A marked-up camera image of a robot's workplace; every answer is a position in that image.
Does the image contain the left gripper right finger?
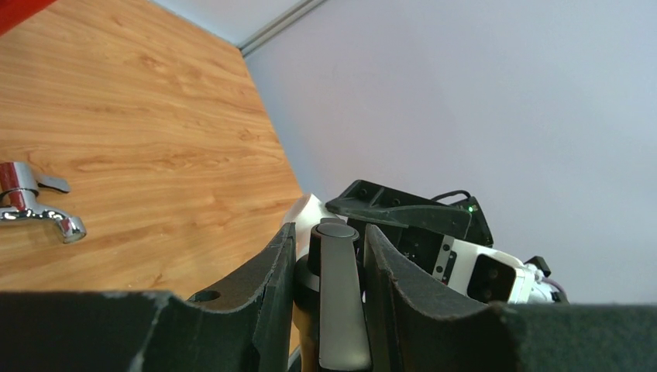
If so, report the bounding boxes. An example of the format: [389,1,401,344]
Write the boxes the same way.
[363,225,656,371]

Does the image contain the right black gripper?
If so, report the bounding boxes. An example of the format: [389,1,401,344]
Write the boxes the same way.
[325,180,473,277]

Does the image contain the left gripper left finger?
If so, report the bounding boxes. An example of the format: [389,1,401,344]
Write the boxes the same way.
[1,223,296,371]

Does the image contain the dark grey metal faucet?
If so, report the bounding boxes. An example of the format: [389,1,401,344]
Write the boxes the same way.
[293,218,373,371]

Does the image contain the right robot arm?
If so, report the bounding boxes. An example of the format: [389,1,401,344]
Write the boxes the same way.
[325,180,494,284]

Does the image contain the chrome faucet with white elbow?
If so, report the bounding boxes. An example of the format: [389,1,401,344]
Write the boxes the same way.
[1,161,87,243]

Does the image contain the red plastic shopping basket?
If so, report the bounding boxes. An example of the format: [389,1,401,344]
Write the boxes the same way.
[0,0,55,35]

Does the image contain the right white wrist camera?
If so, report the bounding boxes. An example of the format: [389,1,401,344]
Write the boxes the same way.
[432,236,569,304]

